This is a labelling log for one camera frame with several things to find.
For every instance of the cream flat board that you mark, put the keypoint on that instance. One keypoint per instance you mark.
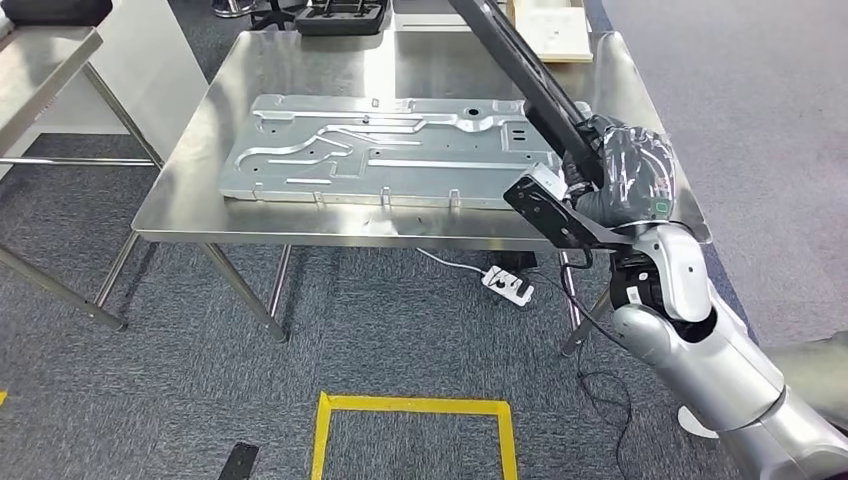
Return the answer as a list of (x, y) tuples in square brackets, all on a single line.
[(556, 33)]

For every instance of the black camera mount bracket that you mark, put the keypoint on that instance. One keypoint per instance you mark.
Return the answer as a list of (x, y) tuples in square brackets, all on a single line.
[(550, 215)]

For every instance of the stainless steel workbench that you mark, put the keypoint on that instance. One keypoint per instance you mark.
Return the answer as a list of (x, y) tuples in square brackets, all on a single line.
[(298, 225), (40, 73)]

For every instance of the black power adapter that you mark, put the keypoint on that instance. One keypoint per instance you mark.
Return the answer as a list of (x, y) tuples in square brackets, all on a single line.
[(520, 260)]

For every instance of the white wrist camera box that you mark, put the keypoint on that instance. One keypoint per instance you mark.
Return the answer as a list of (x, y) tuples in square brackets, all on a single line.
[(546, 180)]

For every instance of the embossed silver metal panel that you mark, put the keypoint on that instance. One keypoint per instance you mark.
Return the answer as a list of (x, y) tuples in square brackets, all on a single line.
[(397, 152)]

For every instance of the long black plastic part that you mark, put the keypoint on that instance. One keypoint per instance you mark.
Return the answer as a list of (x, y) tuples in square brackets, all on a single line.
[(523, 73)]

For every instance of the black plastic tray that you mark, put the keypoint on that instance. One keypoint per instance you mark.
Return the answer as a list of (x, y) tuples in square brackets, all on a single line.
[(341, 20)]

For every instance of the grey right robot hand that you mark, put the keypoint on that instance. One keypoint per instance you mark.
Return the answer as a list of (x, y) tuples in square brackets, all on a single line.
[(636, 179)]

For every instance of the white power strip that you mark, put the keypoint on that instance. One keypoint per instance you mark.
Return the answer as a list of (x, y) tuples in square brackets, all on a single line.
[(507, 286)]

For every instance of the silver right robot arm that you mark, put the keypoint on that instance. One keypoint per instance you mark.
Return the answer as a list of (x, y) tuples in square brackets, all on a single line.
[(715, 371)]

